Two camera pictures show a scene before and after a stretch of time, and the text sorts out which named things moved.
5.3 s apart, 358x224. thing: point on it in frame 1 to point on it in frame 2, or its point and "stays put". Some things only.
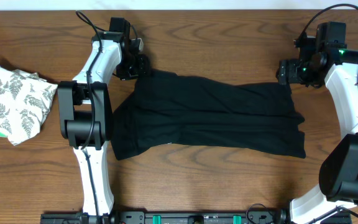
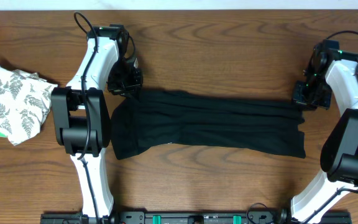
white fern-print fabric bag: x=13 y=104 stays put
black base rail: x=176 y=217 stays put
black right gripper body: x=299 y=72 to x=317 y=93
